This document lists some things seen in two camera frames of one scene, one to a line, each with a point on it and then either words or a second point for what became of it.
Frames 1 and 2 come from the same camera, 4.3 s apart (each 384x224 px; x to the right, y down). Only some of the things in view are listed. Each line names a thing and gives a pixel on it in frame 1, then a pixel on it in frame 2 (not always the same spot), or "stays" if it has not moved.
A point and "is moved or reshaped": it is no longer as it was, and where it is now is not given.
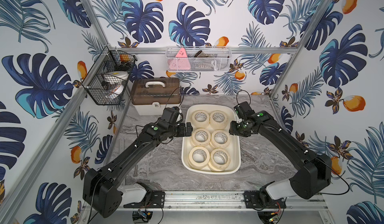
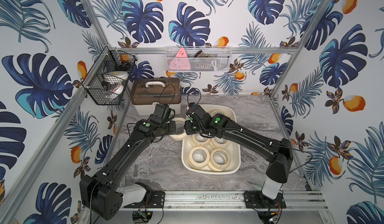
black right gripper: (232, 130) to (187, 127)
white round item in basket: (116, 77) stays
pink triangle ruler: (180, 62) stays
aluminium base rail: (214, 201) stays
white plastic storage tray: (211, 149) stays
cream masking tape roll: (200, 119) is moved or reshaped
